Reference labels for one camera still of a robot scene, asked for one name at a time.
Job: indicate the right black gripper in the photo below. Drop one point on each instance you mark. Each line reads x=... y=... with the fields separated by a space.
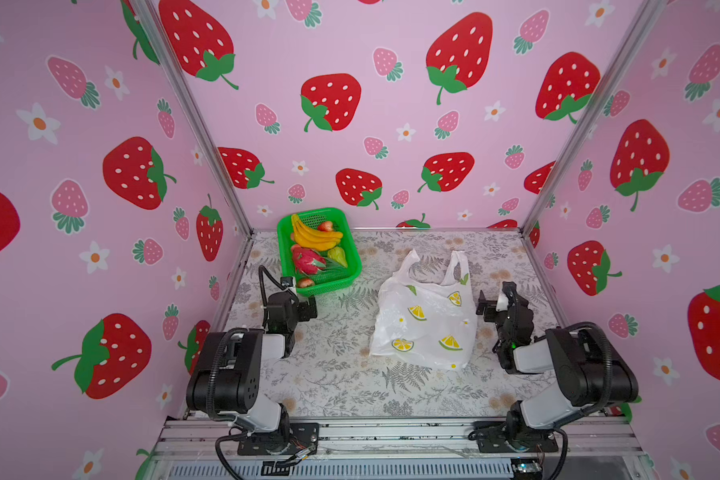
x=493 y=309

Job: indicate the yellow fake banana bunch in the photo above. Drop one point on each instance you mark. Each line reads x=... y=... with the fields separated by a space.
x=314 y=239

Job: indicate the red fake dragon fruit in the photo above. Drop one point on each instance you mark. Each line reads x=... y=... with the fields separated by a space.
x=307 y=261

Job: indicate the green fake pear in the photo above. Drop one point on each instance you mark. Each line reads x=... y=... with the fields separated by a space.
x=337 y=254

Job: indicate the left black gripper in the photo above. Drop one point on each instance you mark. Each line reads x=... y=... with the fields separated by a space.
x=303 y=307

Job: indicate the white lemon print plastic bag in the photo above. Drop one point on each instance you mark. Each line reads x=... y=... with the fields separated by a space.
x=432 y=325

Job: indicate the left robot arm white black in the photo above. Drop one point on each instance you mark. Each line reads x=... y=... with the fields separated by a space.
x=226 y=379

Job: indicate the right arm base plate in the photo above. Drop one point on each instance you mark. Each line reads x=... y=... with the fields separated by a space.
x=501 y=437

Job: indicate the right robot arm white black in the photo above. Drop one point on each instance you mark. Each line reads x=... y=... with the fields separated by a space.
x=589 y=374

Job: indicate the green plastic basket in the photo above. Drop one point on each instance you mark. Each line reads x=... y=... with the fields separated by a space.
x=335 y=277

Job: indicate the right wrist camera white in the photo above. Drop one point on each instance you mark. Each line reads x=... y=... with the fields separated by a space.
x=502 y=303

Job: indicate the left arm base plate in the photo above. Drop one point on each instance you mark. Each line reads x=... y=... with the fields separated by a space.
x=287 y=440

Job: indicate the aluminium front rail frame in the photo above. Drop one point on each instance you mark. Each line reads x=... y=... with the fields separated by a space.
x=397 y=448

